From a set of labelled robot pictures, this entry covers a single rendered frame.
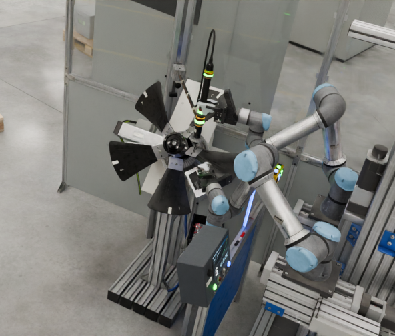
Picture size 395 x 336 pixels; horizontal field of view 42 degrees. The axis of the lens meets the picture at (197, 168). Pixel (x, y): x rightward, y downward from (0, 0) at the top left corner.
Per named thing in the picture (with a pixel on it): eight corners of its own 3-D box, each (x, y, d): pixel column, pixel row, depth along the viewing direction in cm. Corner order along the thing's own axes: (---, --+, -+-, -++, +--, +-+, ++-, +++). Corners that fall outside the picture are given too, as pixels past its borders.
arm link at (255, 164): (335, 255, 206) (265, 139, 212) (315, 271, 196) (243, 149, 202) (313, 263, 215) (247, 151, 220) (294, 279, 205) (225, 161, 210)
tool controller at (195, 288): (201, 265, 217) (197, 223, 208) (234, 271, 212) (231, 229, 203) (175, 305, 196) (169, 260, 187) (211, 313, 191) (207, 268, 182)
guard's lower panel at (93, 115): (64, 181, 416) (67, 77, 368) (385, 313, 348) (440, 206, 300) (62, 183, 414) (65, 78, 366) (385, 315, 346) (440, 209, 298)
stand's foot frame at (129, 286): (152, 245, 376) (153, 236, 372) (208, 268, 365) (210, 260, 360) (107, 299, 326) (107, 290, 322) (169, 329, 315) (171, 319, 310)
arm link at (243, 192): (275, 131, 221) (227, 201, 253) (259, 138, 213) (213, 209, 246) (293, 149, 217) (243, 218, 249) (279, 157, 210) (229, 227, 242)
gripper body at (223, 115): (211, 121, 248) (235, 127, 247) (214, 105, 244) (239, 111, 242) (214, 115, 255) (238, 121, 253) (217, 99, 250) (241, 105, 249)
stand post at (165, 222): (149, 287, 341) (167, 173, 293) (161, 292, 338) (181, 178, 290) (146, 291, 337) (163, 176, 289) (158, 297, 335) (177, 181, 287)
